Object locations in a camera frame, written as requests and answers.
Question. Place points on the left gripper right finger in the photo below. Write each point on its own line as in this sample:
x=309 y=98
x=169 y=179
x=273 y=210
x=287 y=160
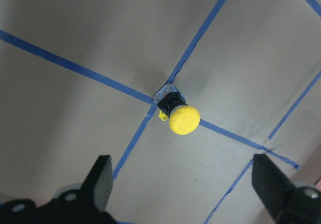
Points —
x=273 y=188

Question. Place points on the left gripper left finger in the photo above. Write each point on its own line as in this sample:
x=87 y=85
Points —
x=98 y=184

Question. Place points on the yellow button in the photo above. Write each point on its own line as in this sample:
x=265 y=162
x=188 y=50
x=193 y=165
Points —
x=183 y=118

